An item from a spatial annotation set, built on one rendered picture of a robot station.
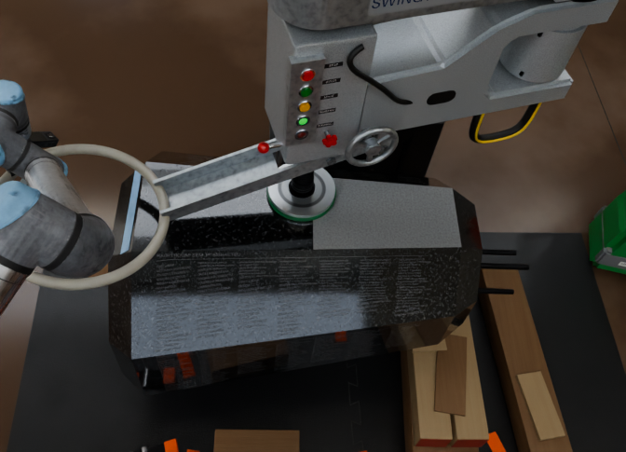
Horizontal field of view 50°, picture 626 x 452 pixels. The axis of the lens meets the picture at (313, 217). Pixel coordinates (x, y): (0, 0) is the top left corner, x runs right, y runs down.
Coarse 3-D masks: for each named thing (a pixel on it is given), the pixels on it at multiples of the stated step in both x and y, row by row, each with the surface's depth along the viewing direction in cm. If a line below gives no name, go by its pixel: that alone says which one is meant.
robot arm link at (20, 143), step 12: (0, 108) 163; (0, 120) 162; (12, 120) 165; (0, 132) 161; (12, 132) 164; (0, 144) 160; (12, 144) 162; (24, 144) 165; (0, 156) 160; (12, 156) 163
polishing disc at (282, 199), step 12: (288, 180) 211; (324, 180) 212; (276, 192) 208; (288, 192) 208; (324, 192) 209; (276, 204) 205; (288, 204) 205; (300, 204) 206; (312, 204) 206; (324, 204) 206; (300, 216) 204; (312, 216) 205
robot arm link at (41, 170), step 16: (32, 144) 167; (32, 160) 164; (48, 160) 164; (32, 176) 158; (48, 176) 153; (64, 176) 157; (48, 192) 146; (64, 192) 144; (80, 208) 137; (96, 224) 125; (80, 240) 118; (96, 240) 122; (112, 240) 128; (80, 256) 119; (96, 256) 122; (64, 272) 120; (80, 272) 122; (96, 272) 129
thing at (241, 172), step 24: (192, 168) 194; (216, 168) 196; (240, 168) 197; (264, 168) 195; (288, 168) 189; (312, 168) 192; (168, 192) 196; (192, 192) 195; (216, 192) 188; (240, 192) 191
